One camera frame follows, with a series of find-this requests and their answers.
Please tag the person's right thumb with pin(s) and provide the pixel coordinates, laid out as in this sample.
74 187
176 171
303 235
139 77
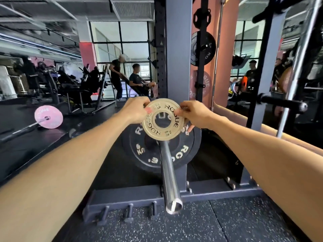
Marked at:
180 112

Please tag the person's right hand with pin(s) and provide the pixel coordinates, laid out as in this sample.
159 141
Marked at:
199 115

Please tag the black grip weight plate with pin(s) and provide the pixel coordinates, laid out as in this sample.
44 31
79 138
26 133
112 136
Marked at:
201 18

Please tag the pink bumper plate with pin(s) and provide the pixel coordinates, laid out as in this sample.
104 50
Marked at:
51 117

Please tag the small cream weight plate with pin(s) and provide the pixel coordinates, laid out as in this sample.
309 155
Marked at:
151 128

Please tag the grey steel power rack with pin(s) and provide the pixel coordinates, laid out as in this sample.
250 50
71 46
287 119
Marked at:
178 47

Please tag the pink weight plate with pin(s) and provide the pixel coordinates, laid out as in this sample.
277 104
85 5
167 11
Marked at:
205 85

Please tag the large black weight plate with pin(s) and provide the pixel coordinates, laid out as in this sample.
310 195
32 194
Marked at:
141 153

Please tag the person's right forearm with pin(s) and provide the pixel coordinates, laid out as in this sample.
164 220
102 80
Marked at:
265 158

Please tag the slanted chrome barbell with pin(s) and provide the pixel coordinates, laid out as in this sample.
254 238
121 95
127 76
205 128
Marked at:
299 65

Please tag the black weight plate white lettering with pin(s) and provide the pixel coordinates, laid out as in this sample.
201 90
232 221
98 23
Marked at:
201 54

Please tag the upright stored barbell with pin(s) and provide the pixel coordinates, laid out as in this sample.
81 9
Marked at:
217 47

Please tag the person's left forearm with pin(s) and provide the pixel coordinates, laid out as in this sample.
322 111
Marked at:
63 173

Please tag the black gym machine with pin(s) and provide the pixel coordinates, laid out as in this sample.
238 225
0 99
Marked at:
32 75
80 85

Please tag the black rack peg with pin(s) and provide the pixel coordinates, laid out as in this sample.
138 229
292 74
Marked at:
282 103

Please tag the barbell with pink plate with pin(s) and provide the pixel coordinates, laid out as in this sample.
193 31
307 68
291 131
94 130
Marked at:
22 129

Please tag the person's left hand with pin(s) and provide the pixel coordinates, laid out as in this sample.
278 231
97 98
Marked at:
132 110

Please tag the person's left thumb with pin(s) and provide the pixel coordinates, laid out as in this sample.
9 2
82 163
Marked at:
147 110

